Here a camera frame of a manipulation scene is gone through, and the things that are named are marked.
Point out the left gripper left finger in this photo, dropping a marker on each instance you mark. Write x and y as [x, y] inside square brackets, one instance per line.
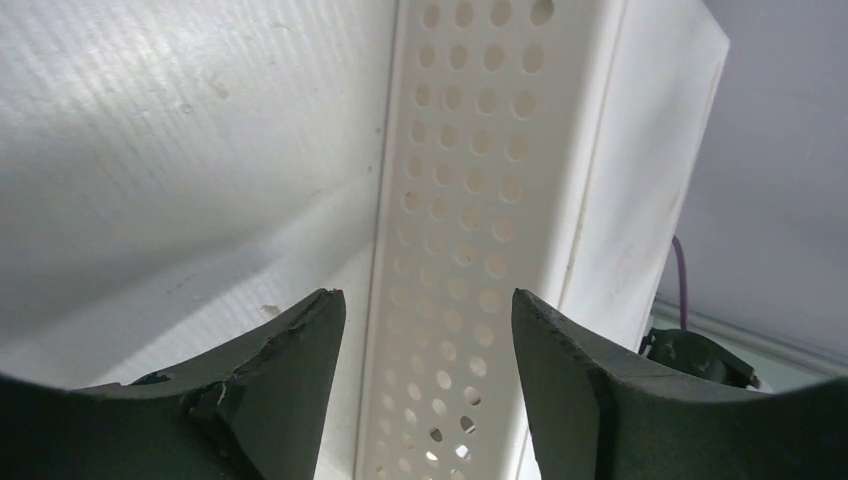
[251, 408]

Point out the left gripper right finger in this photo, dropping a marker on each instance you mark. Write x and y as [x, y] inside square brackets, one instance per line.
[597, 410]

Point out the white perforated plastic basket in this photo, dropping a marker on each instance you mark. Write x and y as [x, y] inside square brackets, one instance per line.
[176, 173]

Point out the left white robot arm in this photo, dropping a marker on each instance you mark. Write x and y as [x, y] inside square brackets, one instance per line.
[702, 358]

